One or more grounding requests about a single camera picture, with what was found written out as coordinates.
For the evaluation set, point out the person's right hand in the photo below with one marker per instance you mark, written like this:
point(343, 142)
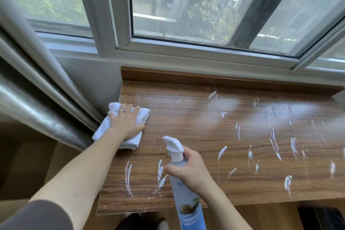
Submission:
point(195, 173)

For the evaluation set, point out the person's left hand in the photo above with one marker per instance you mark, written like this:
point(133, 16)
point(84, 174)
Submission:
point(125, 126)

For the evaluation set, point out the person's right thumb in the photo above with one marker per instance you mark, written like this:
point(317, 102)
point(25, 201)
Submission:
point(174, 170)

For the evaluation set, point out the person's left little finger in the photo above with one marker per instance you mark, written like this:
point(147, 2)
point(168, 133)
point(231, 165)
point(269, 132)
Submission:
point(111, 115)

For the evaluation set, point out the person's left middle finger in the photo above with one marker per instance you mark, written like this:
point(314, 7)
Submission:
point(129, 110)

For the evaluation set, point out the person's left thumb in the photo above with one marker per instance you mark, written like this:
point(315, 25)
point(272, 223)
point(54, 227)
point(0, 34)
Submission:
point(139, 129)

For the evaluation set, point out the white cleaning cloth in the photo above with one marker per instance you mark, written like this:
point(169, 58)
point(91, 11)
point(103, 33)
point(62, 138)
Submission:
point(103, 130)

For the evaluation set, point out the blue spray bottle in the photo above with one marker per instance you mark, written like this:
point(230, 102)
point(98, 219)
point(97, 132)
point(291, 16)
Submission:
point(187, 207)

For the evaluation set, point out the person's right forearm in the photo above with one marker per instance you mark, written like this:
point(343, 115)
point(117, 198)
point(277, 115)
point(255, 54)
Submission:
point(226, 211)

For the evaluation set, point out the person's left forearm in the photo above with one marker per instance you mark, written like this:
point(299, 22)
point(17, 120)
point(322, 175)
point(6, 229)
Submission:
point(80, 173)

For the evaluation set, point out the black shoe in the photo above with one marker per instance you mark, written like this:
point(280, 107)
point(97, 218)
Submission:
point(140, 223)

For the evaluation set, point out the grey curtain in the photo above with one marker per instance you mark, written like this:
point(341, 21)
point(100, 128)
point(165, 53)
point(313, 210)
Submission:
point(32, 103)

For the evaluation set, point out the white foam streaks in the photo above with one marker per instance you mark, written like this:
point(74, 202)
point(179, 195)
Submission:
point(275, 148)

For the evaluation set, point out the green tree outside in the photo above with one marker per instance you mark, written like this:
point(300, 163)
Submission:
point(213, 21)

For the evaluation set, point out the grey sleeve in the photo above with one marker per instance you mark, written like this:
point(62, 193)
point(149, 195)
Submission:
point(37, 216)

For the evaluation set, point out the outdoor air conditioner unit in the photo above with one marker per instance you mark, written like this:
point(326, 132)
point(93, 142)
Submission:
point(233, 3)

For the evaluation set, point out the white window frame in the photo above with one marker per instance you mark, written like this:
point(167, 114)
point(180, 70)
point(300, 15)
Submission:
point(113, 22)

